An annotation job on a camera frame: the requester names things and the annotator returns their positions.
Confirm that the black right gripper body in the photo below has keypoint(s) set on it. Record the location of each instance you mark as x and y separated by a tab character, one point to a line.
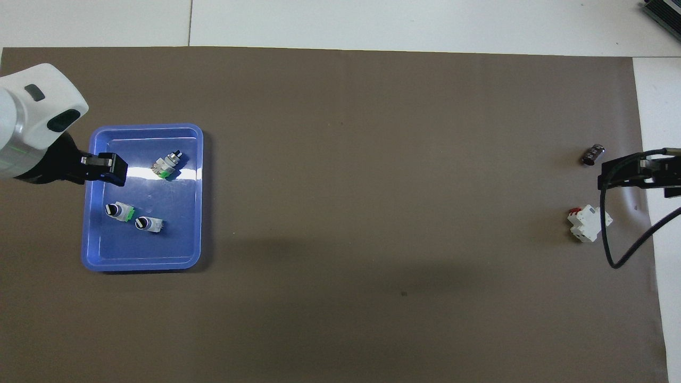
667	178

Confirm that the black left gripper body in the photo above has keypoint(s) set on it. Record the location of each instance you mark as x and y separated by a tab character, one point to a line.
58	167

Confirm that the selector switch with black knob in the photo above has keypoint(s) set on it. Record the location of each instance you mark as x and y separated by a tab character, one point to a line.
166	165
119	212
150	224

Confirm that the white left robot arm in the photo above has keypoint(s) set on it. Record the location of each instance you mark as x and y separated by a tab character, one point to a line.
32	117

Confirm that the small black terminal block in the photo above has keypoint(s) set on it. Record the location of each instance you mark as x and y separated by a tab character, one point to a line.
593	155

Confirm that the white circuit breaker red lever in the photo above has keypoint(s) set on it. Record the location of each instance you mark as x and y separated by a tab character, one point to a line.
585	226

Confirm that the blue plastic tray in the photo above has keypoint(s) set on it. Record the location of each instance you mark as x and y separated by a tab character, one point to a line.
170	244

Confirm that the grey ribbed metal device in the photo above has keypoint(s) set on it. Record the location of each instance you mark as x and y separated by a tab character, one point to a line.
665	13

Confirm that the brown table mat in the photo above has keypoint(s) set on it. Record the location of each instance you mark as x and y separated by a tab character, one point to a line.
346	213

